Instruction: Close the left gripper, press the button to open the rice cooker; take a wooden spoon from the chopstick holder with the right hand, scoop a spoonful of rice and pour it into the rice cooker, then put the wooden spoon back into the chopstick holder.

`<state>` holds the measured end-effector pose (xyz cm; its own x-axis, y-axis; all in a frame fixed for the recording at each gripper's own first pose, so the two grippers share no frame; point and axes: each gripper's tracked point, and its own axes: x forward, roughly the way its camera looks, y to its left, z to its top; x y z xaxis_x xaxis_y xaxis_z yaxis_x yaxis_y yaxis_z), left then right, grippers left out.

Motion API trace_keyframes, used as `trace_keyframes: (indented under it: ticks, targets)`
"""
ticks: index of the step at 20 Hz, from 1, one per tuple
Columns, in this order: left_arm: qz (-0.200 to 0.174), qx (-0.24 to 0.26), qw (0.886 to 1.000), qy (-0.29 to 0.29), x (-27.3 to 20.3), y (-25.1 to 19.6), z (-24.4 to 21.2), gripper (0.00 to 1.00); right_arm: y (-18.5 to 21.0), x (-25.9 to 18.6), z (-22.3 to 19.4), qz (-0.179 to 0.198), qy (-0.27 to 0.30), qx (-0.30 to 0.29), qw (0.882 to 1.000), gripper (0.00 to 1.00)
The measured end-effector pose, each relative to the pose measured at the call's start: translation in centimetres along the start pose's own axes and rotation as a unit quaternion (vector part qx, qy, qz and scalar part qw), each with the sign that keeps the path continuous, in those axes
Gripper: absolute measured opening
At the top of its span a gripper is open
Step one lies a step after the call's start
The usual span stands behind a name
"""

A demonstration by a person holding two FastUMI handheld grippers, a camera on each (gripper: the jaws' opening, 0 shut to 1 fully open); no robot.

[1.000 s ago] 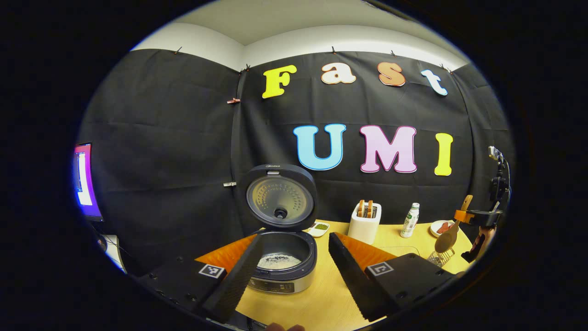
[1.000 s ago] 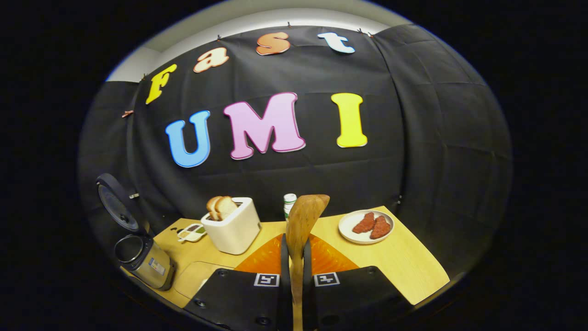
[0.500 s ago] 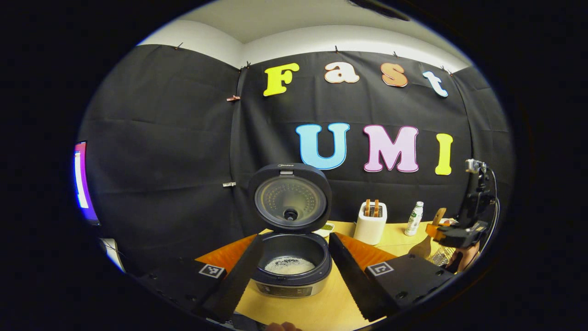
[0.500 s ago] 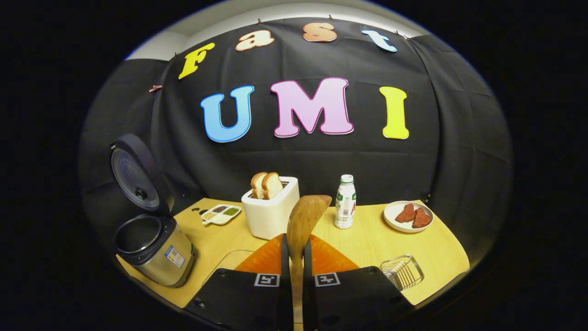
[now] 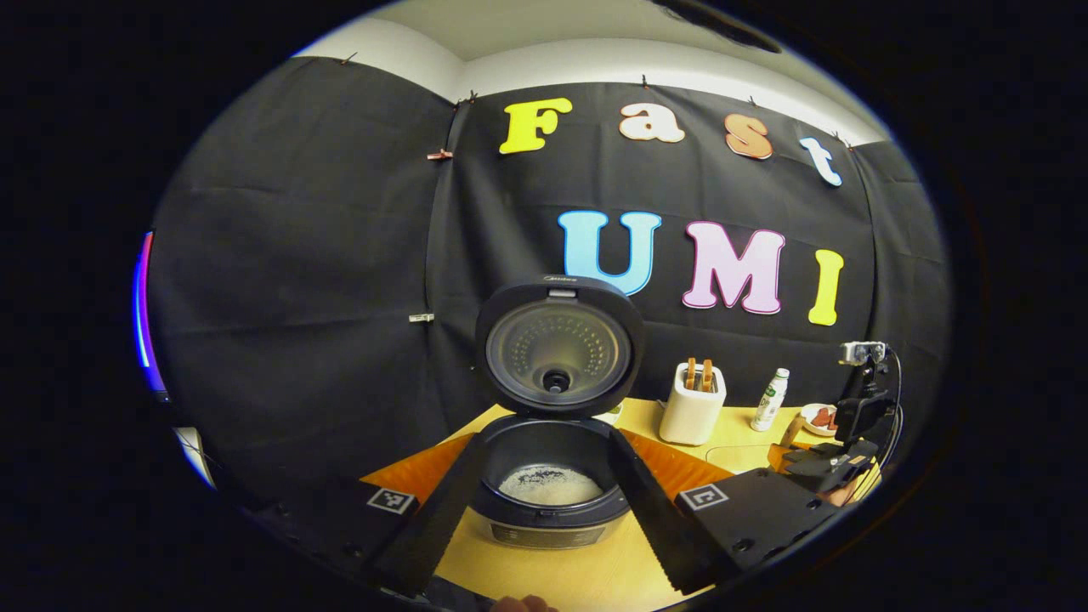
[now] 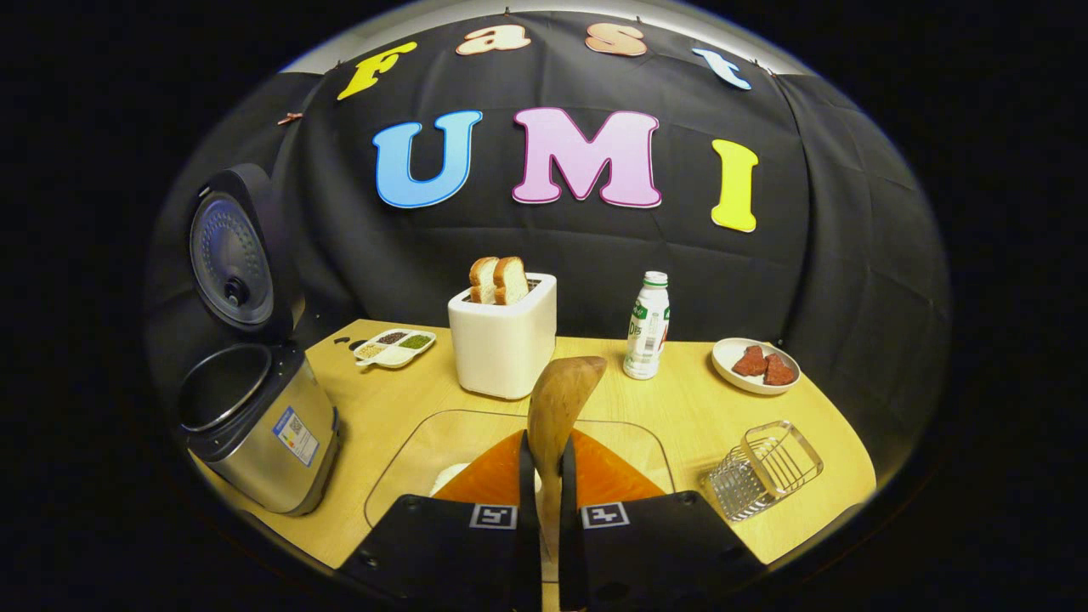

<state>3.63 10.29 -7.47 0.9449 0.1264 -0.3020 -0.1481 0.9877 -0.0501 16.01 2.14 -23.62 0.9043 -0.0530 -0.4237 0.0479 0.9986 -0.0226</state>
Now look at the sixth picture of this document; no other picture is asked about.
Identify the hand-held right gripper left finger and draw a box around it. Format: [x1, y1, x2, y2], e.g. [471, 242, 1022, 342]
[340, 429, 541, 612]

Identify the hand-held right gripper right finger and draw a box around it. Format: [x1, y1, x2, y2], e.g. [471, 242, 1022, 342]
[558, 429, 766, 612]

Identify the white rice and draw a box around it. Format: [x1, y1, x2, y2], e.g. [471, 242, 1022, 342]
[429, 462, 473, 499]

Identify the wooden spoon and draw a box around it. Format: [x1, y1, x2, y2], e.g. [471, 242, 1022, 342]
[527, 356, 609, 612]

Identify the wire chopstick holder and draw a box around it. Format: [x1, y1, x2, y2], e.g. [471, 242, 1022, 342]
[704, 421, 824, 521]

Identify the dark lidded rice cooker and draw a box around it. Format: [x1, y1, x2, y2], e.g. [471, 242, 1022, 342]
[176, 164, 341, 517]

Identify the clear plastic rice container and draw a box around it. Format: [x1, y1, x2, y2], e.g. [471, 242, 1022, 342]
[364, 410, 677, 532]

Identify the white toaster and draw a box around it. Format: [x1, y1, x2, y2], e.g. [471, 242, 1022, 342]
[448, 272, 558, 400]

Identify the white divided grain dish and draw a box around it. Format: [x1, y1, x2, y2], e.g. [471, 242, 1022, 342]
[354, 329, 437, 369]

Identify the white milk bottle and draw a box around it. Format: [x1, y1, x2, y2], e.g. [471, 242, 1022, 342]
[623, 271, 671, 380]

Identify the white plate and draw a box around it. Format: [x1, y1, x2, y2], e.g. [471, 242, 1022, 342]
[711, 337, 802, 396]

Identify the black backdrop cloth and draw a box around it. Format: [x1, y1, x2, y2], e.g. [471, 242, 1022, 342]
[143, 10, 951, 511]

